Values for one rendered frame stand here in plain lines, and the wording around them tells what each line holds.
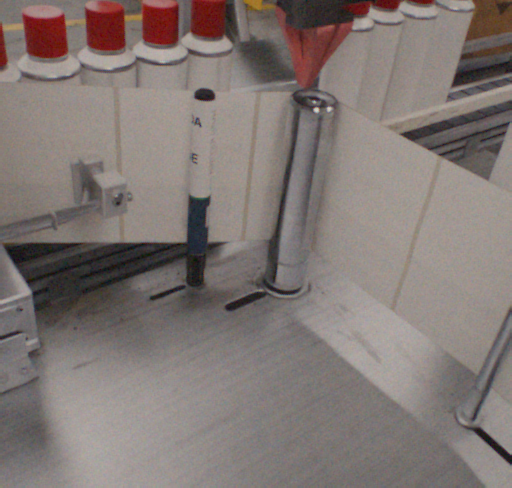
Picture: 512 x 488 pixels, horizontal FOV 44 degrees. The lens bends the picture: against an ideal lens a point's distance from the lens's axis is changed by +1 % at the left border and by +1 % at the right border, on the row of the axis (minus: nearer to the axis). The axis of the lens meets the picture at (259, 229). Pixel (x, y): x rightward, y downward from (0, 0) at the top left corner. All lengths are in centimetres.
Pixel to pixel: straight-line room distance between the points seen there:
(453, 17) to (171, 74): 42
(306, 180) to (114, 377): 21
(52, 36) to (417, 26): 45
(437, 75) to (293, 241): 45
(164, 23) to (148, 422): 34
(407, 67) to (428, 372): 43
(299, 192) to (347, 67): 29
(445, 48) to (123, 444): 65
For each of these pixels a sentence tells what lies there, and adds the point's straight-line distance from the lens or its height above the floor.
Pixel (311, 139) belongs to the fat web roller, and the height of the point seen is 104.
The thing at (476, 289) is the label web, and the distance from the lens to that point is 47.
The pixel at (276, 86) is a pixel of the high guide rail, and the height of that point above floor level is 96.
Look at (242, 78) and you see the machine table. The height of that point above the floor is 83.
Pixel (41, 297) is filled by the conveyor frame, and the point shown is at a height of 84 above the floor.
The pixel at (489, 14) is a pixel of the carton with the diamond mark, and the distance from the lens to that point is 132.
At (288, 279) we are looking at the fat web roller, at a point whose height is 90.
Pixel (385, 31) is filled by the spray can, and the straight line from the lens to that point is 79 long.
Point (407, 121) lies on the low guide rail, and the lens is 86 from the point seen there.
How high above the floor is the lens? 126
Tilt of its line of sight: 36 degrees down
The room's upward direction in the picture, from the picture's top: 7 degrees clockwise
